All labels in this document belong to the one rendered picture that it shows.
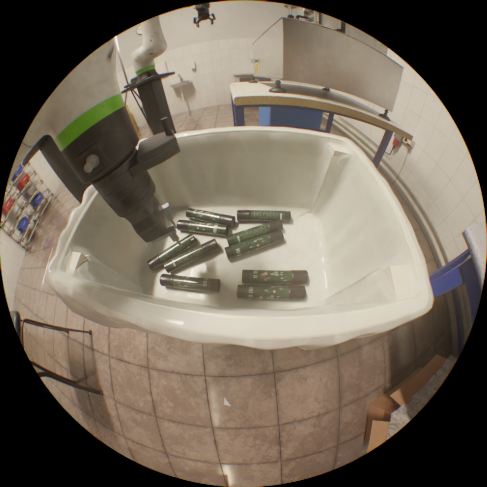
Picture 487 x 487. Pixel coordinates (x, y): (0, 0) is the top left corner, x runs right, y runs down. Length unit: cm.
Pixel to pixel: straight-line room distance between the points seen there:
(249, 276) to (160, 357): 75
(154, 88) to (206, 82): 335
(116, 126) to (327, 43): 58
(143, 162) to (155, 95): 98
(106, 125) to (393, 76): 82
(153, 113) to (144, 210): 101
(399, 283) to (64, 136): 39
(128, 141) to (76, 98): 8
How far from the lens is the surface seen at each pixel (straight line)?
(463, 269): 44
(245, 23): 470
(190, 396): 96
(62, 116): 20
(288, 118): 134
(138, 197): 23
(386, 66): 79
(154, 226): 26
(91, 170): 18
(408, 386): 112
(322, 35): 63
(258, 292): 34
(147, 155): 20
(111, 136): 19
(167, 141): 20
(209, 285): 36
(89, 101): 19
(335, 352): 93
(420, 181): 202
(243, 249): 38
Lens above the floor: 82
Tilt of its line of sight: 60 degrees down
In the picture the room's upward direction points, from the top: 6 degrees counter-clockwise
